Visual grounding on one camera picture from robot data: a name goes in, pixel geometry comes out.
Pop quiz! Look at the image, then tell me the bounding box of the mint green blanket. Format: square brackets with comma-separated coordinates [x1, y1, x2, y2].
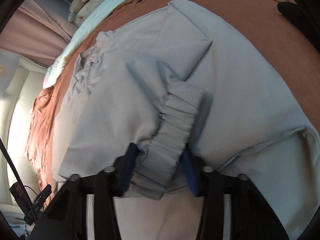
[43, 0, 126, 88]

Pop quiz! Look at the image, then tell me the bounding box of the black cable near lens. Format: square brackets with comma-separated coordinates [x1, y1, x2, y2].
[0, 137, 33, 215]

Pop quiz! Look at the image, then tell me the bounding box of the light grey beige jacket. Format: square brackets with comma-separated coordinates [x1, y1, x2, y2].
[53, 0, 319, 239]

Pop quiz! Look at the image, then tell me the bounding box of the rust orange bed cover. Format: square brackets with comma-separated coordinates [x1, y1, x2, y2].
[25, 0, 319, 189]

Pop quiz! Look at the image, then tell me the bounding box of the cream padded headboard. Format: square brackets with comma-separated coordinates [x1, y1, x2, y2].
[1, 56, 46, 200]

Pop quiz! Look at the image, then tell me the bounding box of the pink curtain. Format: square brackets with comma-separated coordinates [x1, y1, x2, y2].
[1, 0, 78, 67]

